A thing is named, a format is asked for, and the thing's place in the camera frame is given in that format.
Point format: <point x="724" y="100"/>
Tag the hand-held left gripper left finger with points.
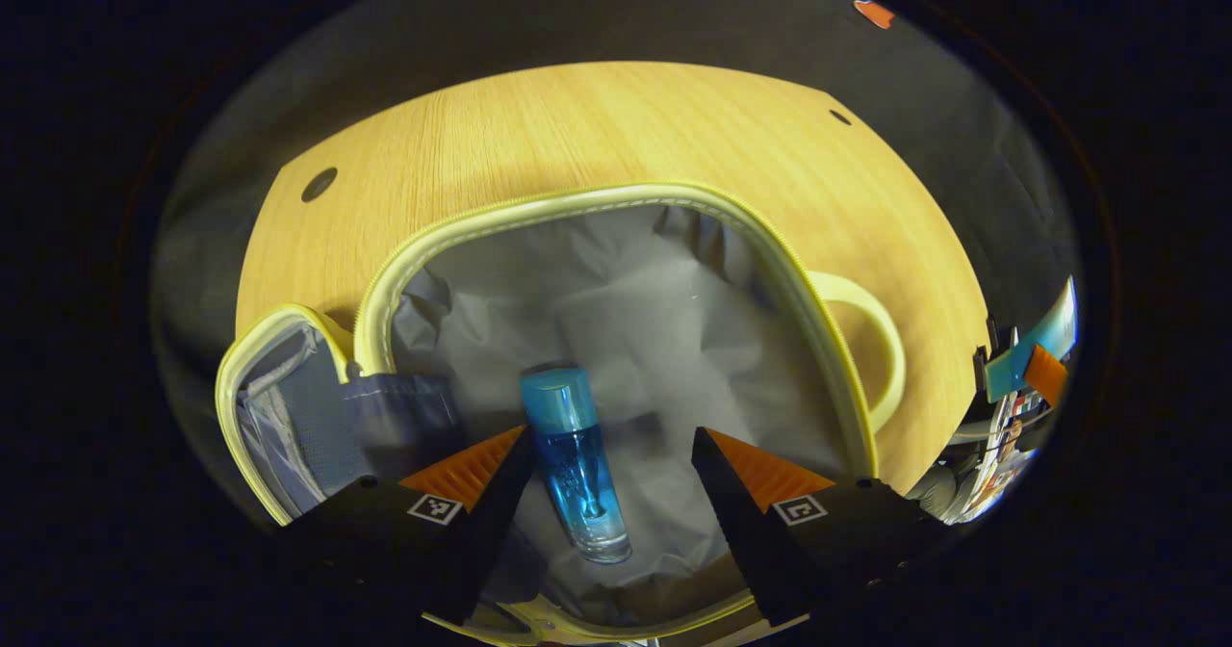
<point x="486" y="531"/>

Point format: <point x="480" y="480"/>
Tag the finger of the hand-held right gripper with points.
<point x="994" y="363"/>
<point x="1044" y="375"/>

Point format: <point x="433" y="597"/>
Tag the blue clear skin care bottle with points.
<point x="576" y="464"/>

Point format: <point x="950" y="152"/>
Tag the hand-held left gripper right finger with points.
<point x="736" y="531"/>

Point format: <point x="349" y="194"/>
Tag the cream yellow suitcase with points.
<point x="654" y="339"/>

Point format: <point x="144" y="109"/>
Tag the light blue skin care tube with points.
<point x="1044" y="334"/>

